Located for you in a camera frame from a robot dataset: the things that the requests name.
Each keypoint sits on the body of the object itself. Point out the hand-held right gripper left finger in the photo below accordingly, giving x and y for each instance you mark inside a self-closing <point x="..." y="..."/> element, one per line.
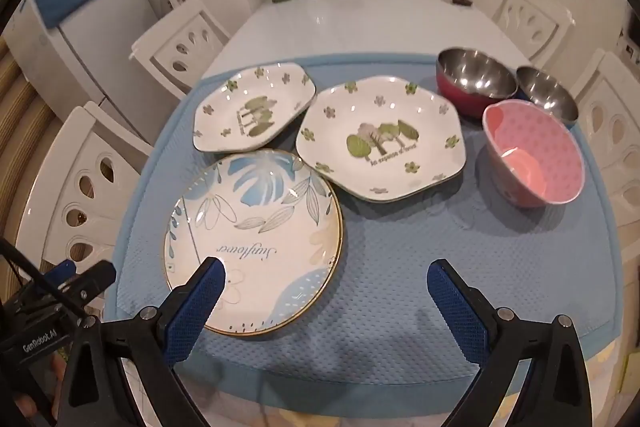
<point x="195" y="307"/>

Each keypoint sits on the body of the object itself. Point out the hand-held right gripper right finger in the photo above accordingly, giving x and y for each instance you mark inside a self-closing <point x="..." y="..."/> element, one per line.
<point x="460" y="312"/>

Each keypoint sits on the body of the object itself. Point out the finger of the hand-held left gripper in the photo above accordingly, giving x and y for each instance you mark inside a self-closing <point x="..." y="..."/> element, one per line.
<point x="92" y="282"/>
<point x="57" y="274"/>

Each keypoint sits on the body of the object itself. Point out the round blue leaf plate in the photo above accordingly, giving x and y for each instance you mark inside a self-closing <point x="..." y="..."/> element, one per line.
<point x="260" y="227"/>

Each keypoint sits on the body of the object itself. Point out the large hexagonal tree print plate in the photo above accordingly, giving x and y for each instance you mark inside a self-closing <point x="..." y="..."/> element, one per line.
<point x="380" y="142"/>

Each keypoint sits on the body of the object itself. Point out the small hexagonal tree print plate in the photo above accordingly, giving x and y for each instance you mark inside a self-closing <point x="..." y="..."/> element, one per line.
<point x="250" y="107"/>

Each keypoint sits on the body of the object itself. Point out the blue steel bowl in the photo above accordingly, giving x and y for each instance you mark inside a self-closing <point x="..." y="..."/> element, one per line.
<point x="545" y="92"/>

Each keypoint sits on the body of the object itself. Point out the red steel bowl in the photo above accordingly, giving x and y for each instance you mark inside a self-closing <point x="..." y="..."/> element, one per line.
<point x="470" y="74"/>

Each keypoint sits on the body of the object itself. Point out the light blue table mat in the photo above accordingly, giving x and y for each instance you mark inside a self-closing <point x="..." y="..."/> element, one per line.
<point x="400" y="247"/>

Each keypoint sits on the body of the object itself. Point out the white refrigerator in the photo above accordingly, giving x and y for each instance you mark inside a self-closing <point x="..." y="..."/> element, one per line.
<point x="100" y="47"/>

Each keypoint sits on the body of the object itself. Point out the small black lid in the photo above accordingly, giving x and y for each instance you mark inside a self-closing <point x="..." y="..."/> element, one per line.
<point x="461" y="0"/>

